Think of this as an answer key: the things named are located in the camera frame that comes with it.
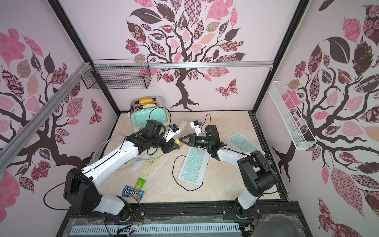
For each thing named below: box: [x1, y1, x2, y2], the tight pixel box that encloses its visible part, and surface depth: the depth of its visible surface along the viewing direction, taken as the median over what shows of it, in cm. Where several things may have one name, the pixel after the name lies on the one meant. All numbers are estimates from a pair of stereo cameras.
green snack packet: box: [134, 177, 147, 191], surface depth 85 cm
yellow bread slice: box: [139, 97, 154, 105], surface depth 103 cm
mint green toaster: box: [129, 96, 171, 130], surface depth 100 cm
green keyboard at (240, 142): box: [225, 131, 266, 155], surface depth 103 cm
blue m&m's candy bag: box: [121, 184, 145, 203], surface depth 80 cm
